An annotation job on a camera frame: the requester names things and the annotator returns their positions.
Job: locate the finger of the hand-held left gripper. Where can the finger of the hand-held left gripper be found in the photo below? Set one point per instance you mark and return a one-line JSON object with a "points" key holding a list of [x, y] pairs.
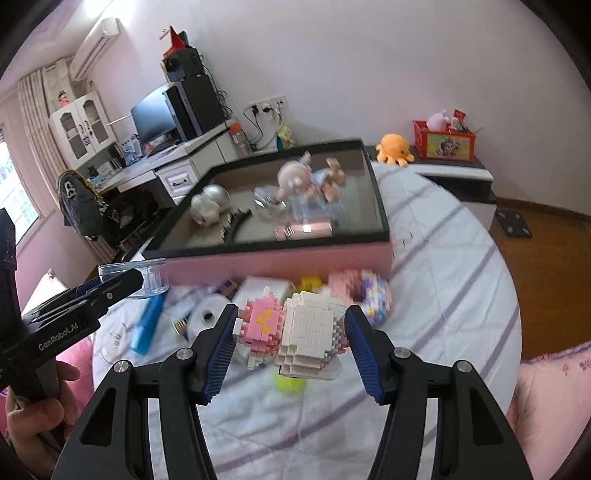
{"points": [[117, 288], [85, 287]]}

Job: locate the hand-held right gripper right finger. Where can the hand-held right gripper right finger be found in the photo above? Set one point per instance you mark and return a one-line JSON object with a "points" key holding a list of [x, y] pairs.
{"points": [[364, 355]]}

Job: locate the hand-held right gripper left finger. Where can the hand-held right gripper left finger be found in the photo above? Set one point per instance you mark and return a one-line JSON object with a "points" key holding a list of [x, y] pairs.
{"points": [[217, 355]]}

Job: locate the clear plastic container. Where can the clear plastic container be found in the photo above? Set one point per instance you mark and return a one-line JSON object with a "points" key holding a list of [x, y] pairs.
{"points": [[150, 277]]}

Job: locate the pink and white block figure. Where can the pink and white block figure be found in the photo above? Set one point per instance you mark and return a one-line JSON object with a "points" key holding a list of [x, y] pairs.
{"points": [[304, 332]]}

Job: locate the pink box with black rim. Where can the pink box with black rim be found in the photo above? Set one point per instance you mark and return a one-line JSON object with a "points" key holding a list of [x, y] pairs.
{"points": [[277, 265]]}

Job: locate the white round figurine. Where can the white round figurine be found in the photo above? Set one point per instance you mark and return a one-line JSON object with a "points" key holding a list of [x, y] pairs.
{"points": [[210, 203]]}

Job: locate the black hair clip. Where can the black hair clip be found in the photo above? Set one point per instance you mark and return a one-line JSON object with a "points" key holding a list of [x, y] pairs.
{"points": [[233, 226]]}

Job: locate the rose gold jar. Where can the rose gold jar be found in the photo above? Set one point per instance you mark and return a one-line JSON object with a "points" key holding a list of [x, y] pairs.
{"points": [[304, 230]]}

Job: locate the pig doll figurine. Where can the pig doll figurine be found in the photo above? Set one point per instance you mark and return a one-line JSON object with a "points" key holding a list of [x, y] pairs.
{"points": [[300, 177]]}

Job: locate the person's left hand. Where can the person's left hand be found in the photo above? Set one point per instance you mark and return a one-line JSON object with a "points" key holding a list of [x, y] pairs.
{"points": [[32, 424]]}

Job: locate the pink fluffy blanket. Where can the pink fluffy blanket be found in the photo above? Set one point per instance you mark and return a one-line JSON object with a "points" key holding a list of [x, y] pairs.
{"points": [[76, 353]]}

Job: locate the blue oblong case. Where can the blue oblong case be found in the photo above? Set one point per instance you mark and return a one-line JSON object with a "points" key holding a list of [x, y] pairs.
{"points": [[145, 323]]}

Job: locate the white tape roll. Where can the white tape roll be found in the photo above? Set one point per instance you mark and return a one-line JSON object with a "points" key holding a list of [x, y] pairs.
{"points": [[218, 307]]}

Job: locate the black office chair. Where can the black office chair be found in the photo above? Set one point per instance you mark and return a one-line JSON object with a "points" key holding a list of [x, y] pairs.
{"points": [[120, 221]]}

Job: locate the round table with striped cloth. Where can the round table with striped cloth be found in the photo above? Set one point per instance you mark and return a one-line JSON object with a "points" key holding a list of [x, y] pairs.
{"points": [[438, 323]]}

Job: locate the black printed jacket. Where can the black printed jacket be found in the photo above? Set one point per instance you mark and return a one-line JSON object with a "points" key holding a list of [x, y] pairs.
{"points": [[81, 203]]}

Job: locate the window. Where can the window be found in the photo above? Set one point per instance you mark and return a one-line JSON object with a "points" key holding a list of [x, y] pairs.
{"points": [[16, 194]]}

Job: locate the blue white boxes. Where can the blue white boxes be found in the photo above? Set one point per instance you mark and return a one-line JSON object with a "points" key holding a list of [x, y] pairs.
{"points": [[130, 150]]}

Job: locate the white corner desk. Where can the white corner desk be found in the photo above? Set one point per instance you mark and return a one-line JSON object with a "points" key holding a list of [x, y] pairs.
{"points": [[184, 161]]}

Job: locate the white hutch cabinet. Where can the white hutch cabinet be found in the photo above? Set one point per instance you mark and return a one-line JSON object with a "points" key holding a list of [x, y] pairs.
{"points": [[83, 127]]}

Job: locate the beige striped curtain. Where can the beige striped curtain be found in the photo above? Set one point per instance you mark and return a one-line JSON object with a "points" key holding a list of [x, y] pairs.
{"points": [[41, 120]]}

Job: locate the black computer monitor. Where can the black computer monitor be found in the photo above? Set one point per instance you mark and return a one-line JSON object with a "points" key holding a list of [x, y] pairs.
{"points": [[152, 115]]}

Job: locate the small doll with black hair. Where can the small doll with black hair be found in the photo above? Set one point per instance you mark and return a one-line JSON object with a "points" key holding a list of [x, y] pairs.
{"points": [[63, 99]]}

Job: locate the person's pink pajamas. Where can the person's pink pajamas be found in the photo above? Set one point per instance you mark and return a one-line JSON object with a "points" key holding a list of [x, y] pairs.
{"points": [[554, 383]]}

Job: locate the bottle with orange cap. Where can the bottle with orange cap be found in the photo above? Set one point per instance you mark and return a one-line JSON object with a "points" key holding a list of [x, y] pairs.
{"points": [[239, 138]]}

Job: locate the black square floor scale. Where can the black square floor scale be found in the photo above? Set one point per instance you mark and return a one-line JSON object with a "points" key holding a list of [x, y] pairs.
{"points": [[512, 223]]}

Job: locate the black computer tower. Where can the black computer tower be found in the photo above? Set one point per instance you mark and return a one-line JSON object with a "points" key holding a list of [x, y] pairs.
{"points": [[198, 106]]}

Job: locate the low white black cabinet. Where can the low white black cabinet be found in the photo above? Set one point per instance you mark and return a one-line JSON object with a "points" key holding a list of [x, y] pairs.
{"points": [[461, 177]]}

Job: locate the orange octopus plush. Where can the orange octopus plush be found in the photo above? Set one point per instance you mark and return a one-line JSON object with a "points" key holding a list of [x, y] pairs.
{"points": [[393, 147]]}

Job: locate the red printed crate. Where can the red printed crate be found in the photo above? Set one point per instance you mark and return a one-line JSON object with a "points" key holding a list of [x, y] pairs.
{"points": [[445, 145]]}

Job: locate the blue yellow snack bag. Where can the blue yellow snack bag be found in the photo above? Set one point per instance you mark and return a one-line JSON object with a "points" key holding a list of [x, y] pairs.
{"points": [[285, 137]]}

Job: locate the black speaker box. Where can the black speaker box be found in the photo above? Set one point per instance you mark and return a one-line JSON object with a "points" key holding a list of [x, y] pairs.
{"points": [[184, 64]]}

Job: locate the white air conditioner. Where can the white air conditioner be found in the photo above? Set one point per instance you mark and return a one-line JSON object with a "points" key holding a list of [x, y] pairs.
{"points": [[94, 46]]}

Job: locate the pink plush toy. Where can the pink plush toy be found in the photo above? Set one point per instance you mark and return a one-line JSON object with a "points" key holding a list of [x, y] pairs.
{"points": [[436, 121]]}

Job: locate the small red white doll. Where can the small red white doll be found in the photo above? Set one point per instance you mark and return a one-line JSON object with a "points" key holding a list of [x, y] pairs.
{"points": [[458, 121]]}

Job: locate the red paper box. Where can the red paper box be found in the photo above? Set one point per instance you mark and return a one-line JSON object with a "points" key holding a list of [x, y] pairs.
{"points": [[178, 41]]}

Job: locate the white bed frame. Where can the white bed frame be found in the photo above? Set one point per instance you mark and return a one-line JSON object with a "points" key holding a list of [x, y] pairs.
{"points": [[51, 282]]}

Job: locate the white wall socket strip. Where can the white wall socket strip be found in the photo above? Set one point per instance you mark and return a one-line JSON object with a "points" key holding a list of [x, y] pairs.
{"points": [[265, 105]]}

